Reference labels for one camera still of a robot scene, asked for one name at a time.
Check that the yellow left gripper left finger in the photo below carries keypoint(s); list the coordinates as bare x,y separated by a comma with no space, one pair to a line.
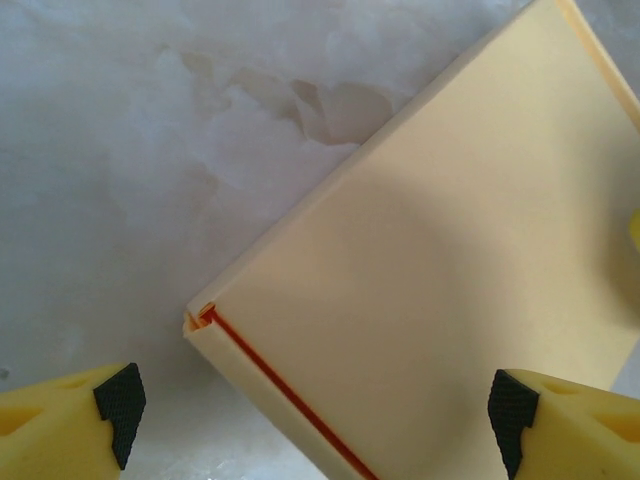
50,430

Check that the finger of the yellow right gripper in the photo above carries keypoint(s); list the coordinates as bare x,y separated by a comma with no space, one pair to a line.
635,225

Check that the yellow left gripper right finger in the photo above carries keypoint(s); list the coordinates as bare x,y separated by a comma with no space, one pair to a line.
585,435

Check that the orange paper box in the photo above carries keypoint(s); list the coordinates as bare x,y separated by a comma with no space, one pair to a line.
440,250

